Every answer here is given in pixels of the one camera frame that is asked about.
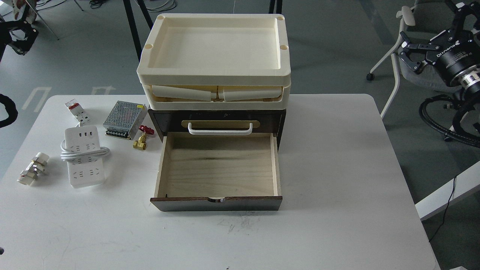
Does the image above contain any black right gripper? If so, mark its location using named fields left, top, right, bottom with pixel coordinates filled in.
left=399, top=0, right=477, bottom=84

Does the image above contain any white power strip with cable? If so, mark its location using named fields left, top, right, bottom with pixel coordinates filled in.
left=61, top=125, right=110, bottom=188

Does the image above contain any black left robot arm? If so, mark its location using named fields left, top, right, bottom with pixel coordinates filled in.
left=0, top=16, right=38, bottom=128

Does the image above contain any grey office chair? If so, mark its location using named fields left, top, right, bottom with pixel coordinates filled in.
left=366, top=0, right=480, bottom=119

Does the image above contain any white side table edge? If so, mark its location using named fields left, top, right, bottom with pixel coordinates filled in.
left=415, top=161, right=480, bottom=221

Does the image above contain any cream plastic stacked tray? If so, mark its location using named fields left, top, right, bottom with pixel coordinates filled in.
left=137, top=13, right=291, bottom=110

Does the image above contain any open wooden drawer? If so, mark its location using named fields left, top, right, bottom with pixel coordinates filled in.
left=150, top=133, right=282, bottom=212

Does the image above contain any metal mesh power supply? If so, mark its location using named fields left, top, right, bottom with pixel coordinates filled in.
left=103, top=100, right=147, bottom=140

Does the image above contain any grey chair legs background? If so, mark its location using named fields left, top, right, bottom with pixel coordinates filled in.
left=0, top=0, right=85, bottom=41

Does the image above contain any white red circuit breaker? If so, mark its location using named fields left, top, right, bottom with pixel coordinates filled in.
left=65, top=99, right=90, bottom=126

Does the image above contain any white metal pipe fitting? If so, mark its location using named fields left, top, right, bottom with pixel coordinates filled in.
left=17, top=152, right=50, bottom=186

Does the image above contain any black corrugated cable loop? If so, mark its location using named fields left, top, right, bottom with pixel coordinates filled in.
left=418, top=94, right=480, bottom=149

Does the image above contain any black thin floor cable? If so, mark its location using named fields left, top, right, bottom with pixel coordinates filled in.
left=428, top=175, right=457, bottom=242

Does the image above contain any white drawer handle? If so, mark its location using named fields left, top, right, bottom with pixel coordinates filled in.
left=187, top=123, right=253, bottom=136

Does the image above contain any brass valve red handle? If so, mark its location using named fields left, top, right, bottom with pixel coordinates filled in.
left=133, top=125, right=155, bottom=150

